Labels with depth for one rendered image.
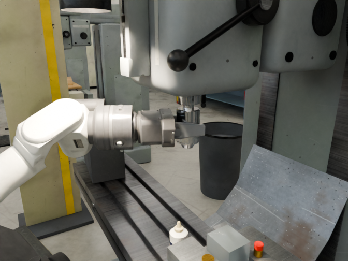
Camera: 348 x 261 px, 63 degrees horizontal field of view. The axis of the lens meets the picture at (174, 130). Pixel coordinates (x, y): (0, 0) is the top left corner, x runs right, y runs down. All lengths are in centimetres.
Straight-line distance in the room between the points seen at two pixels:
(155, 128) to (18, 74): 174
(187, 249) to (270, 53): 39
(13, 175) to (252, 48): 45
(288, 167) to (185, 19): 58
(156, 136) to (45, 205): 203
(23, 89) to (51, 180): 72
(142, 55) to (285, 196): 58
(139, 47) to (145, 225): 51
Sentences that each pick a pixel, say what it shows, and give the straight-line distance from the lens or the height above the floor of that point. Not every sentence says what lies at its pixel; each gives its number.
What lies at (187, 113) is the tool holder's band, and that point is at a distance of 55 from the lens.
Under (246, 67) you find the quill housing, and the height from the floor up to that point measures 135.
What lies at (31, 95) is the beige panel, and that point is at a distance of 222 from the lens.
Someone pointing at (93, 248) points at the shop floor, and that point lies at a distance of 224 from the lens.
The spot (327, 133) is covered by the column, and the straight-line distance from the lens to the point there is 81.
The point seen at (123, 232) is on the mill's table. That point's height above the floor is 91.
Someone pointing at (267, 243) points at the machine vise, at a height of 98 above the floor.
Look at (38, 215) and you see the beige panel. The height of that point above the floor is 10.
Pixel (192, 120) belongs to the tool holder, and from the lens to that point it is 55.
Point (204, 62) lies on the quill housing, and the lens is 45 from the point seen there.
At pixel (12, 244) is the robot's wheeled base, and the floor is 57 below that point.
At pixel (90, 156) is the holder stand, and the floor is 102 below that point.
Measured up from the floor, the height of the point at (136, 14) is 144.
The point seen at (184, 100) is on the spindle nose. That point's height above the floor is 129.
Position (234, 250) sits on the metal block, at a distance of 54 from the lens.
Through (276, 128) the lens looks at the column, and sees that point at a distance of 90.
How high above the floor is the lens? 140
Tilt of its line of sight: 18 degrees down
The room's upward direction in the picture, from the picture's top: straight up
